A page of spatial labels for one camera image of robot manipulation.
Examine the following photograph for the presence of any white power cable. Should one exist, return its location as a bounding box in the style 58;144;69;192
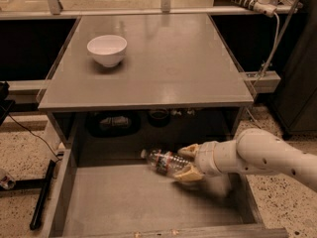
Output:
246;12;281;131

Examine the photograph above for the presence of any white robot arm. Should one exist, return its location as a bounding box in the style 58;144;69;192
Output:
173;128;317;191

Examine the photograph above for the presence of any white ceramic bowl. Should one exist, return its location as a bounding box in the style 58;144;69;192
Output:
86;35;128;67

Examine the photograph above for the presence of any black device at left edge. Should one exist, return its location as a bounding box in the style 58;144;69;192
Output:
0;81;15;126

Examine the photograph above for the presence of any clear plastic water bottle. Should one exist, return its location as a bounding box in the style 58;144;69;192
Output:
141;149;189;177

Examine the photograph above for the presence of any white power strip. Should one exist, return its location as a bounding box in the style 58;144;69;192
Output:
230;0;276;17

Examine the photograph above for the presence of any open grey top drawer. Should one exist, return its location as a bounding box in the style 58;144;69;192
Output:
43;147;288;238

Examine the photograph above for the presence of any grey cabinet with flat top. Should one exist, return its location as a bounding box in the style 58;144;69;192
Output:
39;14;254;158

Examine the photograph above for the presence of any clear object at left floor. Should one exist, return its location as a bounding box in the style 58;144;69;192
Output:
0;169;16;190

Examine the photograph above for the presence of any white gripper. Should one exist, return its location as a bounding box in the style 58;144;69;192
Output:
173;141;221;182

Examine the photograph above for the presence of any black cable on floor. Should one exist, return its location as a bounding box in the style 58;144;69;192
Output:
6;113;62;162

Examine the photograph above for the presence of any black bar on floor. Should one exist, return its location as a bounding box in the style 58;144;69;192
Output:
29;161;55;231

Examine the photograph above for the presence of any black tray inside cabinet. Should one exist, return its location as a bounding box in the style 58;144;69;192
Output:
85;111;141;138

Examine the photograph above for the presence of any dark round container inside cabinet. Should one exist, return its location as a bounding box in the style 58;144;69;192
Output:
148;109;170;128

